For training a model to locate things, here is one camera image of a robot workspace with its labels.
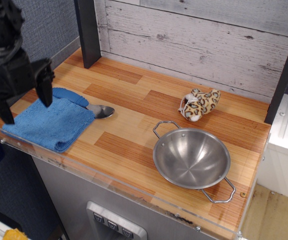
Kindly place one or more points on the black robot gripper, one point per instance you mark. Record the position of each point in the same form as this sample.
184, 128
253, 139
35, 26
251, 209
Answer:
19, 75

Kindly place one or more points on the blue towel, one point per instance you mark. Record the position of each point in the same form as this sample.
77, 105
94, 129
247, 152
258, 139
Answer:
55, 127

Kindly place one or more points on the blue handled metal spoon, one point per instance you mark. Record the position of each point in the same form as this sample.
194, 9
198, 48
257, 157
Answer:
100, 111

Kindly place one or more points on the stainless steel bowl with handles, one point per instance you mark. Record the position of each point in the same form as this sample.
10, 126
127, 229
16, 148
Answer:
193, 159

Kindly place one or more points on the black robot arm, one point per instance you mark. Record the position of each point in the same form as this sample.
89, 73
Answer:
11, 21

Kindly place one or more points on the clear acrylic table guard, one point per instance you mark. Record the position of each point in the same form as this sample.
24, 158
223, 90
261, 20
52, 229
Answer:
116, 153

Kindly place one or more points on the yellow object at bottom left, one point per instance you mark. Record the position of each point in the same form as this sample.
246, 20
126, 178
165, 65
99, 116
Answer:
14, 234

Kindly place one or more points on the silver dispenser button panel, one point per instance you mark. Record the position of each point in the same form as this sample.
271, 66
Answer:
106, 225

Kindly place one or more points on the leopard print plush toy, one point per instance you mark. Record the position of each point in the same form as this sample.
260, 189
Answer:
197, 103

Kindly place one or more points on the white grooved side cabinet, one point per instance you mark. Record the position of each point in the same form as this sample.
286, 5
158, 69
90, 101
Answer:
273, 169

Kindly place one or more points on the dark left vertical post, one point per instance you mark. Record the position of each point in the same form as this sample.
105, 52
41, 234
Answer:
88, 31

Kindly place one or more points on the dark vertical post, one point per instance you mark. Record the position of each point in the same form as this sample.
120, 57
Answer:
88, 31
278, 95

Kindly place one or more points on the dark right vertical post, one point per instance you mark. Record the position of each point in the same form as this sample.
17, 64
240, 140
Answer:
278, 95

